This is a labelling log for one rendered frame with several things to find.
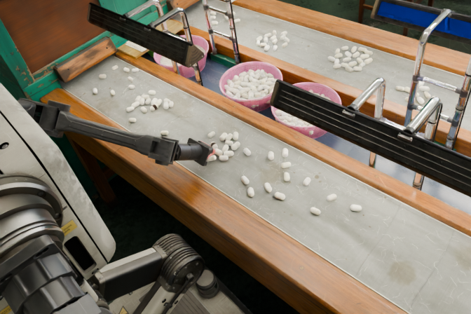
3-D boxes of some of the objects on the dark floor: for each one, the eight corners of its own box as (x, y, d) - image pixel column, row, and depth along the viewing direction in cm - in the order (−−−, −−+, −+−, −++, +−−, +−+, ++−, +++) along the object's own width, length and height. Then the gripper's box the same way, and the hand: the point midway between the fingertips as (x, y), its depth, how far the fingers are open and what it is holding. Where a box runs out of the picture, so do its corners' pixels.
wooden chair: (354, 24, 341) (362, -100, 279) (382, 1, 361) (395, -121, 298) (406, 40, 317) (427, -93, 254) (434, 14, 337) (460, -116, 274)
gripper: (172, 155, 147) (201, 154, 159) (192, 167, 141) (221, 166, 154) (177, 136, 145) (207, 137, 158) (198, 148, 140) (228, 148, 152)
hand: (213, 151), depth 155 cm, fingers closed
